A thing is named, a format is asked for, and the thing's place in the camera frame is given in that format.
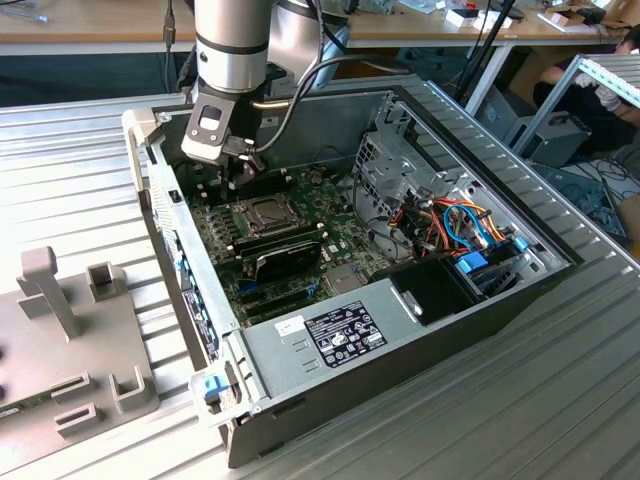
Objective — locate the silver CPU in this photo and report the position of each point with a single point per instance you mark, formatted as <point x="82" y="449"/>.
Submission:
<point x="272" y="214"/>

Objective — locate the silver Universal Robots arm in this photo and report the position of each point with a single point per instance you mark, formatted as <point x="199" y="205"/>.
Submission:
<point x="230" y="50"/>

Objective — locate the CPU socket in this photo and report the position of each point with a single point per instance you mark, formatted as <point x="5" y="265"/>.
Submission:
<point x="256" y="231"/>

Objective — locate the black graphics card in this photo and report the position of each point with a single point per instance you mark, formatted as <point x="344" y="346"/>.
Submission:
<point x="290" y="259"/>

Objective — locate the green motherboard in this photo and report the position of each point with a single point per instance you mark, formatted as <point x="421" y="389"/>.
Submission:
<point x="352" y="227"/>

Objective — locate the metal drive cage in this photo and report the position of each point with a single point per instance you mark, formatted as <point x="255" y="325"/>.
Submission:
<point x="390" y="170"/>

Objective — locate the blue expansion slot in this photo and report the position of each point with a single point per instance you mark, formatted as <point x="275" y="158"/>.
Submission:
<point x="247" y="287"/>

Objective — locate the long wooden desk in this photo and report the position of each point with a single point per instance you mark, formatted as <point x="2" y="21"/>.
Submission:
<point x="100" y="25"/>

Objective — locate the black expansion slot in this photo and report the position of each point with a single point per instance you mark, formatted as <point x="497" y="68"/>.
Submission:
<point x="276" y="299"/>
<point x="278" y="310"/>

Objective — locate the silver chipset heatsink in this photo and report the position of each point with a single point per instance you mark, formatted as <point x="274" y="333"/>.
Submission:
<point x="344" y="281"/>

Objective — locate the clear plastic bag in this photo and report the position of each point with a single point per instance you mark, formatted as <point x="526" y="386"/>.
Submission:
<point x="430" y="6"/>

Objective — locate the grey blue pen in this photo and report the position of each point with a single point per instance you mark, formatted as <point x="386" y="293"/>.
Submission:
<point x="37" y="18"/>

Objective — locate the small white box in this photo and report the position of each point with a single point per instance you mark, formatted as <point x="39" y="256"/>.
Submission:
<point x="462" y="19"/>

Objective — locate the grey power supply unit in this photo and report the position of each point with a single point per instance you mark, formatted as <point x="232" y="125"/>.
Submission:
<point x="280" y="362"/>

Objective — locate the grey parts rack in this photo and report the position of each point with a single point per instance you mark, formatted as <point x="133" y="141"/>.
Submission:
<point x="100" y="340"/>

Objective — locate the hard disk in blue carrier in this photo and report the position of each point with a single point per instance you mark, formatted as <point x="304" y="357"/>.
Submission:
<point x="475" y="264"/>

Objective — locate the blue case latch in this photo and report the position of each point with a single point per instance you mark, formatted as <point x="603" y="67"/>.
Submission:
<point x="213" y="387"/>

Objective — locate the black tripod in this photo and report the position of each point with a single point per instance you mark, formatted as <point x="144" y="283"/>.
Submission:
<point x="504" y="15"/>

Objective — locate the open grey PC case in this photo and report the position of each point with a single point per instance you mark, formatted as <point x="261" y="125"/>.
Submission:
<point x="400" y="357"/>

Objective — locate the brown cardboard sheet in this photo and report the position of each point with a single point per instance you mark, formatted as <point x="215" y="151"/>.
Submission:
<point x="525" y="60"/>

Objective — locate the dark grey computer tower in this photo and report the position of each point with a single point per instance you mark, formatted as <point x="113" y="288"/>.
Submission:
<point x="560" y="145"/>

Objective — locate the open cardboard box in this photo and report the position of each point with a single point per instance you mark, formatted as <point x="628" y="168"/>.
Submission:
<point x="560" y="20"/>

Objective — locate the person in dark shirt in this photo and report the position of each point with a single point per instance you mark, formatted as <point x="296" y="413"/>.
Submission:
<point x="607" y="132"/>

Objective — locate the green RAM stick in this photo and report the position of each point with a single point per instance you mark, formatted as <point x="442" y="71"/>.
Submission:
<point x="25" y="404"/>

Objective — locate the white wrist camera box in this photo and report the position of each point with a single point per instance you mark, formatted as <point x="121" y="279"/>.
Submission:
<point x="200" y="152"/>

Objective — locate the aluminium profile frame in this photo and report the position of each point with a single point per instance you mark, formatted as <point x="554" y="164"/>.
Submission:
<point x="615" y="67"/>

